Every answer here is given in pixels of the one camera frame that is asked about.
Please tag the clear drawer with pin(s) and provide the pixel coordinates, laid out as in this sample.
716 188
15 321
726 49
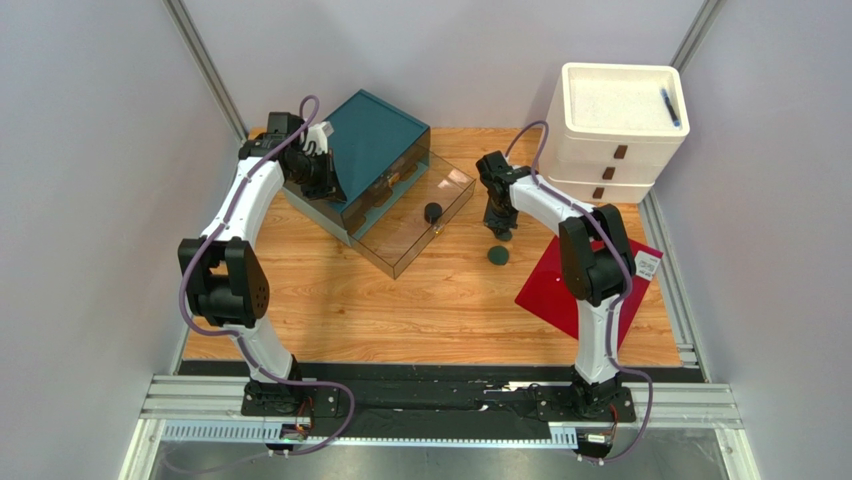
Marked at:
376 169
401 234

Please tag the white three-drawer cabinet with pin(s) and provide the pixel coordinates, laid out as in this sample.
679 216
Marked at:
610 135

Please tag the black round jar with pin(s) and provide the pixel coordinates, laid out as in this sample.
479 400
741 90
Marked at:
432 212

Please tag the teal drawer organizer box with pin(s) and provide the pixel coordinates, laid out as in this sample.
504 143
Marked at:
363 112

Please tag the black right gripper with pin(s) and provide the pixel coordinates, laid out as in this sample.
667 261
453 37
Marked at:
499 217

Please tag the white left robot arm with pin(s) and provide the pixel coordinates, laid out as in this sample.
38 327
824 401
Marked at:
224 292

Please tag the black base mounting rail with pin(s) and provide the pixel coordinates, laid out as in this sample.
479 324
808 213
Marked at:
439 402

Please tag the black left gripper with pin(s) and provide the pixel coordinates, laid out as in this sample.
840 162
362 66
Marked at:
330 190

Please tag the blue pen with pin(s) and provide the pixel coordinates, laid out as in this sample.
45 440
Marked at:
675 119

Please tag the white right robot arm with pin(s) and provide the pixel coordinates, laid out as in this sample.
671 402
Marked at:
596 260

